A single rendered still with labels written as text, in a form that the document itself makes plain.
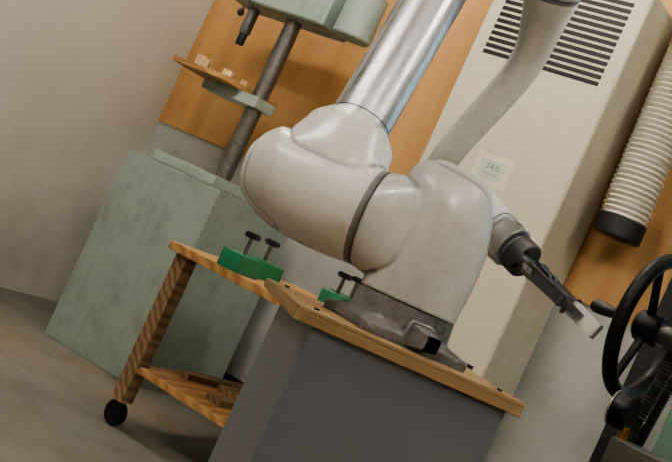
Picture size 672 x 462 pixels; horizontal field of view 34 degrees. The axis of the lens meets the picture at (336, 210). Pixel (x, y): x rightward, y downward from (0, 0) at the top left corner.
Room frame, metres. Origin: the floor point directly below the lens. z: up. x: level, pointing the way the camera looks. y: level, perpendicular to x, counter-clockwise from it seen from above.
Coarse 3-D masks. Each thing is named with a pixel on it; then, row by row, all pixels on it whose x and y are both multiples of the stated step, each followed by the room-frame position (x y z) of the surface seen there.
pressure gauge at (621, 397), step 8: (616, 392) 1.73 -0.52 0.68; (624, 392) 1.73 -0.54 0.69; (616, 400) 1.71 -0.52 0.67; (624, 400) 1.71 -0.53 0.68; (632, 400) 1.71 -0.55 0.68; (640, 400) 1.73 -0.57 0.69; (608, 408) 1.72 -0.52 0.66; (616, 408) 1.71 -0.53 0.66; (624, 408) 1.70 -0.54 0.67; (632, 408) 1.72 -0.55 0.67; (640, 408) 1.74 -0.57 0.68; (608, 416) 1.72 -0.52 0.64; (616, 416) 1.71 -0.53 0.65; (624, 416) 1.70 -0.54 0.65; (632, 416) 1.73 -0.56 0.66; (608, 424) 1.73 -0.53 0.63; (616, 424) 1.71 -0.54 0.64; (624, 424) 1.71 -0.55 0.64; (632, 424) 1.74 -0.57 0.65; (624, 432) 1.71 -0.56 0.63; (624, 440) 1.72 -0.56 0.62
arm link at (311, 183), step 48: (432, 0) 1.78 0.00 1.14; (384, 48) 1.74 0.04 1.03; (432, 48) 1.77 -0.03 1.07; (384, 96) 1.71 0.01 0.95; (288, 144) 1.64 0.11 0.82; (336, 144) 1.63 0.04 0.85; (384, 144) 1.67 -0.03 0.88; (288, 192) 1.62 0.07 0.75; (336, 192) 1.60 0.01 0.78; (336, 240) 1.61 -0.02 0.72
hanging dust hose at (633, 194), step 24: (648, 96) 3.38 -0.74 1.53; (648, 120) 3.31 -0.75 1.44; (648, 144) 3.29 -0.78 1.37; (624, 168) 3.31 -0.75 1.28; (648, 168) 3.28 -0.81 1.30; (624, 192) 3.28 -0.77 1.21; (648, 192) 3.28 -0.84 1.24; (600, 216) 3.32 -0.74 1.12; (624, 216) 3.27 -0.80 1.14; (648, 216) 3.30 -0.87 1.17; (624, 240) 3.32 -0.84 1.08
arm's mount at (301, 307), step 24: (288, 288) 1.74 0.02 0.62; (288, 312) 1.49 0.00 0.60; (312, 312) 1.45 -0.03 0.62; (336, 336) 1.46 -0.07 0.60; (360, 336) 1.46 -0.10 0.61; (408, 360) 1.48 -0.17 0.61; (432, 360) 1.54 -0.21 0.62; (456, 384) 1.49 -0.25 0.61; (480, 384) 1.50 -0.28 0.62; (504, 408) 1.51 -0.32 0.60
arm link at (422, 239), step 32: (384, 192) 1.59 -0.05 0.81; (416, 192) 1.58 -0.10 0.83; (448, 192) 1.57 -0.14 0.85; (480, 192) 1.59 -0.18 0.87; (384, 224) 1.58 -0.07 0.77; (416, 224) 1.57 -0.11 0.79; (448, 224) 1.56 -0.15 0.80; (480, 224) 1.58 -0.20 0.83; (352, 256) 1.62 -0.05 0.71; (384, 256) 1.58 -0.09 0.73; (416, 256) 1.56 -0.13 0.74; (448, 256) 1.56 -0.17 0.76; (480, 256) 1.59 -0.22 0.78; (384, 288) 1.57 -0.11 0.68; (416, 288) 1.56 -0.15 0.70; (448, 288) 1.57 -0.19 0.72; (448, 320) 1.59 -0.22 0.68
